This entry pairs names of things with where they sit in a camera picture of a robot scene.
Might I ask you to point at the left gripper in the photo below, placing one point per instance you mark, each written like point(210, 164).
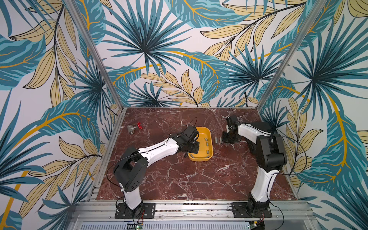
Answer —
point(196, 148)

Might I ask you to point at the yellow plastic storage box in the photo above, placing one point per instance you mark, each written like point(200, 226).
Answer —
point(202, 156)

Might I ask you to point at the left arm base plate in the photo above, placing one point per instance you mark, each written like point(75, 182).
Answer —
point(144, 210)

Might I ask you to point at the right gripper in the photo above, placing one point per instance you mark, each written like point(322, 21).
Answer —
point(228, 136)

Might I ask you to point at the metal valve red handle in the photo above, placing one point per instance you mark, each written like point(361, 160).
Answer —
point(131, 128)

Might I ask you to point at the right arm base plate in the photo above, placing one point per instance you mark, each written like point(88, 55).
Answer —
point(251, 210)

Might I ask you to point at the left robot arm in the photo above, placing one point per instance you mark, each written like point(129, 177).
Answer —
point(131, 169)

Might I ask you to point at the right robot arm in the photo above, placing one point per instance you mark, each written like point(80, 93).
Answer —
point(270, 155)

